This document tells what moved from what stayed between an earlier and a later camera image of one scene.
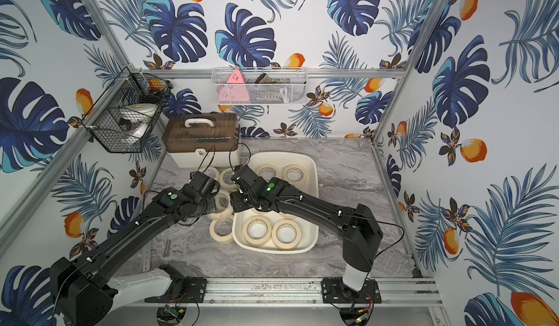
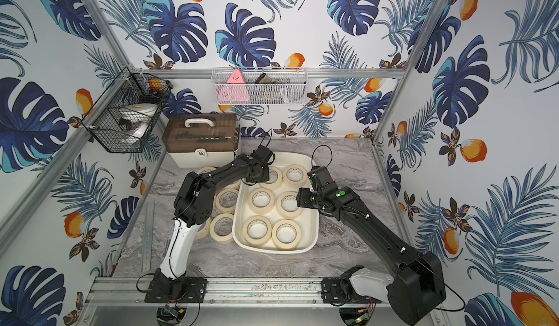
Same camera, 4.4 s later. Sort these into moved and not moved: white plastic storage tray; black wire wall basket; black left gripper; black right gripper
Moved: black right gripper; black left gripper
Not moved: white plastic storage tray; black wire wall basket
